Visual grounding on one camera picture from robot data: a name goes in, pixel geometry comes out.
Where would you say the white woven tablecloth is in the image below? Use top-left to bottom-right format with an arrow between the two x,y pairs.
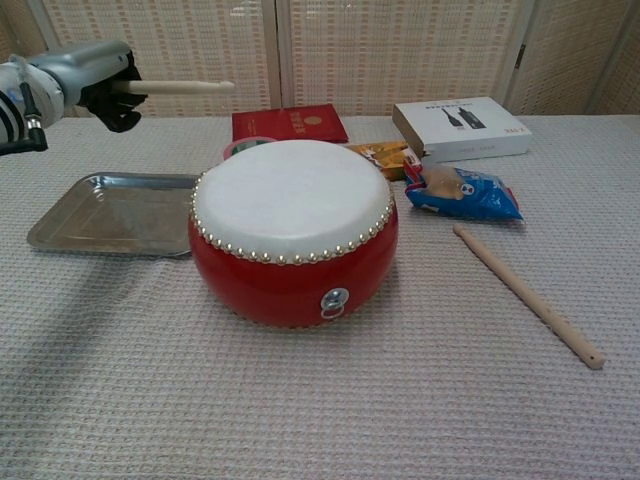
0,114 -> 640,480

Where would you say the bamboo folding screen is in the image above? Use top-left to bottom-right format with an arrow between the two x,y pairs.
0,0 -> 640,120

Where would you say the red tape roll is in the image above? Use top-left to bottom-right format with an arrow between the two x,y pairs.
222,135 -> 278,161

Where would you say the blue snack bag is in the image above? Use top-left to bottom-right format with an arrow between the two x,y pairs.
402,158 -> 526,224

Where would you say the wooden drumstick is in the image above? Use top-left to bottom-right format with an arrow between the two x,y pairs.
452,223 -> 606,371
112,78 -> 235,95

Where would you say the red certificate booklet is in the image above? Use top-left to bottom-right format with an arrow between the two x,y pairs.
231,103 -> 350,145

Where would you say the red drum with white skin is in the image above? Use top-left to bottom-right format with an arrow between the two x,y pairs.
187,139 -> 400,331

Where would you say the rectangular metal tray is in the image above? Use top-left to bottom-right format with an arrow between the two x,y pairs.
27,172 -> 201,260

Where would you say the white cable product box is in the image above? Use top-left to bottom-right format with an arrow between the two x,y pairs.
391,96 -> 533,163

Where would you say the yellow snack packet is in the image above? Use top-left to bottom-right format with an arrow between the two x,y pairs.
344,141 -> 424,182

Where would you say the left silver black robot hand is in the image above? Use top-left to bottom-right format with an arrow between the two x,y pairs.
27,39 -> 149,134

